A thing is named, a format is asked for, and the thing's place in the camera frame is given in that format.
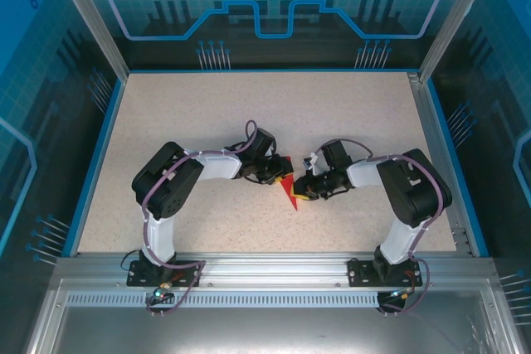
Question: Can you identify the blue table edge strip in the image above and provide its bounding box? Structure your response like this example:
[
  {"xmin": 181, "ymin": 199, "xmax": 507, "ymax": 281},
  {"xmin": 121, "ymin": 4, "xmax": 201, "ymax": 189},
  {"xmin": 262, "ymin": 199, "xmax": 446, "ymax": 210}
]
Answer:
[
  {"xmin": 68, "ymin": 78, "xmax": 128, "ymax": 258},
  {"xmin": 426, "ymin": 80, "xmax": 490, "ymax": 258}
]

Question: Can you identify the cable connector with green light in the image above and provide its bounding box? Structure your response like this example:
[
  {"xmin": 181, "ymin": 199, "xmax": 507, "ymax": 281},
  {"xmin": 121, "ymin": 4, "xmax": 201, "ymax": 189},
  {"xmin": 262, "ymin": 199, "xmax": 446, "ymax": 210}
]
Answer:
[
  {"xmin": 152, "ymin": 282, "xmax": 173, "ymax": 303},
  {"xmin": 387, "ymin": 287, "xmax": 417, "ymax": 302}
]

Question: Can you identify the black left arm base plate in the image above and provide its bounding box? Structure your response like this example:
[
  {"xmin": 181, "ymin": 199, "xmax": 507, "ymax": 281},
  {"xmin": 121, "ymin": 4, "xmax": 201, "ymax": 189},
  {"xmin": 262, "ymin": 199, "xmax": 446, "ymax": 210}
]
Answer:
[{"xmin": 126, "ymin": 259, "xmax": 203, "ymax": 288}]

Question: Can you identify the slotted grey cable duct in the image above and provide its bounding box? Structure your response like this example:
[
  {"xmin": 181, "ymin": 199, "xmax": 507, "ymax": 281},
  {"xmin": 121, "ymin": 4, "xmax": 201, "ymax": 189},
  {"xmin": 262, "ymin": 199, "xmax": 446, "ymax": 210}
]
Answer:
[{"xmin": 66, "ymin": 292, "xmax": 381, "ymax": 308}]

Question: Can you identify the thin black cable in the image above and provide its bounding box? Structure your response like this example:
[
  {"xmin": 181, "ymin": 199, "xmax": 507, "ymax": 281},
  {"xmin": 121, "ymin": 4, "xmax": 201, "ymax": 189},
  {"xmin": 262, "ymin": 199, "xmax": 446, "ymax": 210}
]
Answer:
[{"xmin": 119, "ymin": 249, "xmax": 142, "ymax": 273}]

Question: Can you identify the red cloth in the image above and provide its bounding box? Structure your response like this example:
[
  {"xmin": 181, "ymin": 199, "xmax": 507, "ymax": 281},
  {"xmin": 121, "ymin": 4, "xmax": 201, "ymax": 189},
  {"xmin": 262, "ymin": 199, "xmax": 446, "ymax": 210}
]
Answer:
[{"xmin": 276, "ymin": 156, "xmax": 300, "ymax": 211}]

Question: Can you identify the grey metal tray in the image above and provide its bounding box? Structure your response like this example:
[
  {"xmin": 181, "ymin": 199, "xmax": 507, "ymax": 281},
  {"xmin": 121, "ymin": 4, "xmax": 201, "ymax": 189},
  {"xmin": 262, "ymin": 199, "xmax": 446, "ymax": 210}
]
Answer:
[{"xmin": 22, "ymin": 279, "xmax": 526, "ymax": 354}]

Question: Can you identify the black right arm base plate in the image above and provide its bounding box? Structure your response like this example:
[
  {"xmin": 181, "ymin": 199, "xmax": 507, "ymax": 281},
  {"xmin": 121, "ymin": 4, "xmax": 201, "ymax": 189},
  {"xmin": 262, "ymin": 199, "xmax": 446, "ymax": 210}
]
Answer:
[{"xmin": 347, "ymin": 258, "xmax": 421, "ymax": 288}]

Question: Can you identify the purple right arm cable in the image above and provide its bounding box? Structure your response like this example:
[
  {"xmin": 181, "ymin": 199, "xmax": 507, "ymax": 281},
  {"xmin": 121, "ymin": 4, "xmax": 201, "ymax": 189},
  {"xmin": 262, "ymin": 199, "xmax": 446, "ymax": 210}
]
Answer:
[{"xmin": 309, "ymin": 138, "xmax": 447, "ymax": 314}]

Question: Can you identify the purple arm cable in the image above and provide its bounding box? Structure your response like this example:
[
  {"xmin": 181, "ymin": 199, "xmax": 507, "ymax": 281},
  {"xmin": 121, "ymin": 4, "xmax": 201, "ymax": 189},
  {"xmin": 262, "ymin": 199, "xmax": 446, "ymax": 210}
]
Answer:
[
  {"xmin": 309, "ymin": 138, "xmax": 447, "ymax": 314},
  {"xmin": 140, "ymin": 119, "xmax": 261, "ymax": 320}
]

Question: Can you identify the aluminium front frame beam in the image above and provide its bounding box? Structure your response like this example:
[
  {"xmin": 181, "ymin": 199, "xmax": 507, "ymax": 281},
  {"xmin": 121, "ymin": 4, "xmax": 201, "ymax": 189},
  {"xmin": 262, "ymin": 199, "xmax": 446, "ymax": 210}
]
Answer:
[{"xmin": 53, "ymin": 251, "xmax": 497, "ymax": 289}]

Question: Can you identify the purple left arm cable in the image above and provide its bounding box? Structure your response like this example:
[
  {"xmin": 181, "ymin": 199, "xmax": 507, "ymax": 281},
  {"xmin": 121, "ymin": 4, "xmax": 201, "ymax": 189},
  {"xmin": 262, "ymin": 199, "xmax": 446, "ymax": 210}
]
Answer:
[{"xmin": 140, "ymin": 119, "xmax": 261, "ymax": 320}]

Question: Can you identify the aluminium side rail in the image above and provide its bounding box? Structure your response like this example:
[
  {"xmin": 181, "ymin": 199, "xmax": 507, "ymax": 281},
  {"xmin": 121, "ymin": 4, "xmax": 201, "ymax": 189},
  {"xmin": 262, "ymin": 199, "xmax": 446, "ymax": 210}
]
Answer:
[{"xmin": 407, "ymin": 71, "xmax": 475, "ymax": 256}]

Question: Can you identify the aluminium frame post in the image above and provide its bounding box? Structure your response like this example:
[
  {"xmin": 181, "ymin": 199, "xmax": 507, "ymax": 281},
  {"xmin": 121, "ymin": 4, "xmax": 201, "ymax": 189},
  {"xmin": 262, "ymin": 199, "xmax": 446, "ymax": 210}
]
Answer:
[
  {"xmin": 46, "ymin": 0, "xmax": 130, "ymax": 81},
  {"xmin": 417, "ymin": 0, "xmax": 501, "ymax": 84}
]

